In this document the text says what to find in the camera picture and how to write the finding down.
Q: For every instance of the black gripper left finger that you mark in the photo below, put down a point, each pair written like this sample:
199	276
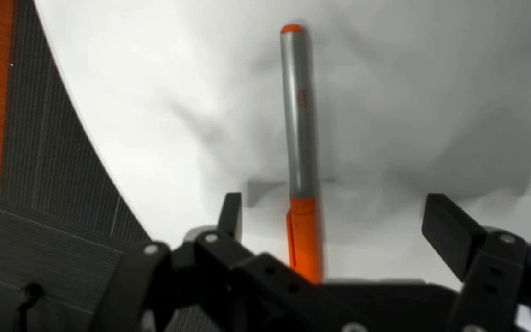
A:
216	283

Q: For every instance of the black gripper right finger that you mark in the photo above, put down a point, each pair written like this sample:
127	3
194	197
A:
493	278

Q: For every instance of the grey marker with orange cap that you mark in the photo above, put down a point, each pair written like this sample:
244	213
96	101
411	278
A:
299	123

